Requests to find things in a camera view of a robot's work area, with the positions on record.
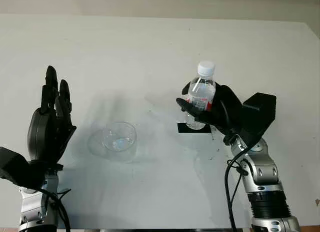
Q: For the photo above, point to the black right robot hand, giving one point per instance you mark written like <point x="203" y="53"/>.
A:
<point x="227" y="109"/>

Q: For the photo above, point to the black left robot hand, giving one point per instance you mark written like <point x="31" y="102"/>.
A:
<point x="41" y="134"/>

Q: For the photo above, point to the clear plastic water bottle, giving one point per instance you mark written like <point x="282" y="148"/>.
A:
<point x="202" y="89"/>

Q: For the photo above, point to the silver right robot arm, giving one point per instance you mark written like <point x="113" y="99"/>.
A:
<point x="265" y="182"/>

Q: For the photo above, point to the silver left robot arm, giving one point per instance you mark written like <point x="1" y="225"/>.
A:
<point x="32" y="207"/>

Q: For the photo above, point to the clear glass cup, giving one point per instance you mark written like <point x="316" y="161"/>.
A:
<point x="120" y="142"/>

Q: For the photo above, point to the black rectangular tape mark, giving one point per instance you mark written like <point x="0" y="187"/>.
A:
<point x="182" y="128"/>

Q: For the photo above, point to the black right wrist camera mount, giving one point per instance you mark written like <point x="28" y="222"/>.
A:
<point x="262" y="112"/>

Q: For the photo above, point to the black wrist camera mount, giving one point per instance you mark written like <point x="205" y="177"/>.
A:
<point x="262" y="112"/>
<point x="13" y="164"/>

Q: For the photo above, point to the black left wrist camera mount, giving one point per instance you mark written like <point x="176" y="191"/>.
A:
<point x="13" y="164"/>

